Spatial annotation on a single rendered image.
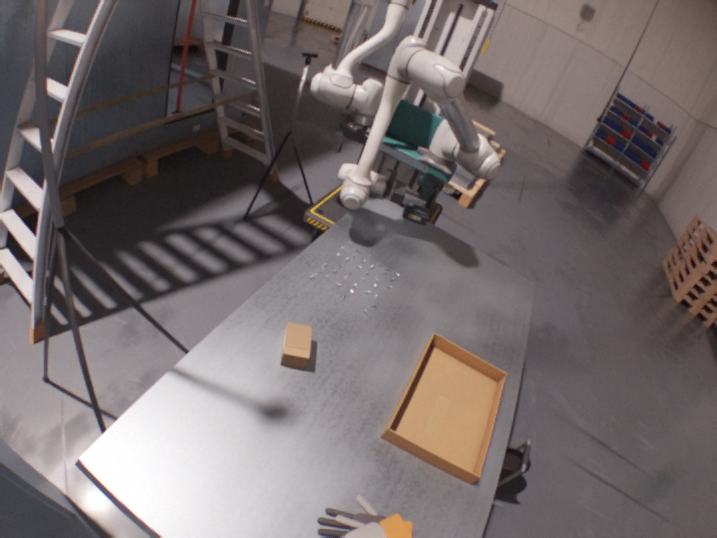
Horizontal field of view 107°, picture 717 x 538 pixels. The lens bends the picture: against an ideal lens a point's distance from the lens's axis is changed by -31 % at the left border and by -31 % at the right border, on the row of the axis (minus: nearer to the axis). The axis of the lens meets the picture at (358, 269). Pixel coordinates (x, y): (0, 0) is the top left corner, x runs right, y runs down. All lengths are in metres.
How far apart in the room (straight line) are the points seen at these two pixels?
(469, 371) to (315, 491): 0.68
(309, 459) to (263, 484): 0.14
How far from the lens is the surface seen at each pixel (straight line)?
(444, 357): 1.35
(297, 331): 1.13
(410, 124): 2.15
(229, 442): 1.01
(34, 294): 1.96
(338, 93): 1.73
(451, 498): 1.12
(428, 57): 1.41
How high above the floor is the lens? 1.59
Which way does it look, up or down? 39 degrees down
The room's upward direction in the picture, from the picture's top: 22 degrees clockwise
